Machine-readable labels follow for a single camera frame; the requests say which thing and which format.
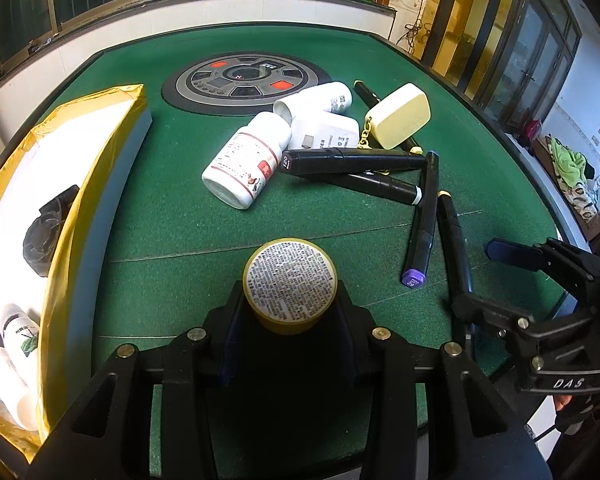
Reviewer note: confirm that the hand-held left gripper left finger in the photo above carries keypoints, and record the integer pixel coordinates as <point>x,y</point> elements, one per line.
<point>230,345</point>

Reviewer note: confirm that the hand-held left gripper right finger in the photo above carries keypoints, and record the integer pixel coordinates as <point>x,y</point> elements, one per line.
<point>350,350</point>

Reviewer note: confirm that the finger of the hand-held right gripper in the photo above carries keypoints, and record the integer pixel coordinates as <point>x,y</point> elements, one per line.
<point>480,310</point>
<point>512,252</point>

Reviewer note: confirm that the black marker yellow cap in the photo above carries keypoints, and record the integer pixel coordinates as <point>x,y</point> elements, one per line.
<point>452,235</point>
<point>367,95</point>

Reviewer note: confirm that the yellow round tin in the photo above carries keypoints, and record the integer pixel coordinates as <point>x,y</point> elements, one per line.
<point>290,280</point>

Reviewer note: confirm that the black marker purple cap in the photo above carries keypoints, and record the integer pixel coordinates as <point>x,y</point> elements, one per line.
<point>425,210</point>

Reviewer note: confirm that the gold-edged white box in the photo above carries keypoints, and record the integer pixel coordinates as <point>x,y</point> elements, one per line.
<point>65,270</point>

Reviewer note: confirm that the thick black marker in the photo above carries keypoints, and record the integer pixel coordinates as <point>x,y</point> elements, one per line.
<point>355,161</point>

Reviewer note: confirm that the white bottle red label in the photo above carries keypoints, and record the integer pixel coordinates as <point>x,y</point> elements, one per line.
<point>240,160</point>

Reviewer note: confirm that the black plastic fan housing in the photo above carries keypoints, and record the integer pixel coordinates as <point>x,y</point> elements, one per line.
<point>50,235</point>

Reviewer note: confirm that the large white plastic bottle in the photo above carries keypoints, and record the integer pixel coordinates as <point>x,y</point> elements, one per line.
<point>15,390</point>

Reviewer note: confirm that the person's right hand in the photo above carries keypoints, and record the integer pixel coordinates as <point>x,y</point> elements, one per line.
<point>563,402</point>

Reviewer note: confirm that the green cloth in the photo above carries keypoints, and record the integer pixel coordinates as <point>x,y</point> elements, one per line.
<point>567,160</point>

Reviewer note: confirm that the black marker white tips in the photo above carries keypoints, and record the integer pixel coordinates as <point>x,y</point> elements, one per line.
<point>385,187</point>

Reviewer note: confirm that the glass door cabinet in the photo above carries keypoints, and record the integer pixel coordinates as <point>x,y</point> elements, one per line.
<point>530,50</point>

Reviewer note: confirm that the white charger adapter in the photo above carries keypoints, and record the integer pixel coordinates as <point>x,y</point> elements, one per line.
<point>330,130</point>

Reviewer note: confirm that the small white plastic bottle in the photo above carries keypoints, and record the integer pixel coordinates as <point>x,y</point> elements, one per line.
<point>320,100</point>

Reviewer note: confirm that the round table control panel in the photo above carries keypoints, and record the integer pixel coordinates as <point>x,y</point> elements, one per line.
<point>200,85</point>

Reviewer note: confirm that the gold striped wall panel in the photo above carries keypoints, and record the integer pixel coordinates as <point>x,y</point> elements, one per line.
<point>460,25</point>

